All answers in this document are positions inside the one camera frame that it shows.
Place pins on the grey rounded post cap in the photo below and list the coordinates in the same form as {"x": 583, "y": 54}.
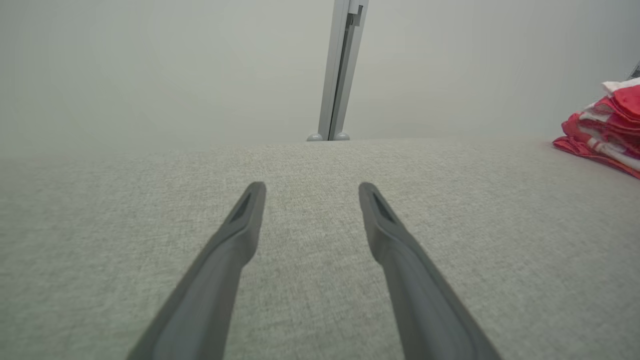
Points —
{"x": 315, "y": 137}
{"x": 342, "y": 136}

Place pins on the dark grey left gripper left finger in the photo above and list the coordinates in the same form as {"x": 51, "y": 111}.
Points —
{"x": 210, "y": 295}

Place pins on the red shorts with white stripes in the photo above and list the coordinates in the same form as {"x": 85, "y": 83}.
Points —
{"x": 627, "y": 102}

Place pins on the red white basketball jersey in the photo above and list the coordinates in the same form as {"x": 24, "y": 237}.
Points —
{"x": 575, "y": 145}

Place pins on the grey metal partition post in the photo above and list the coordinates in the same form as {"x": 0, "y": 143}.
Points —
{"x": 340, "y": 75}

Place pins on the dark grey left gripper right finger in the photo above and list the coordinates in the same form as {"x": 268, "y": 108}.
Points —
{"x": 420, "y": 300}

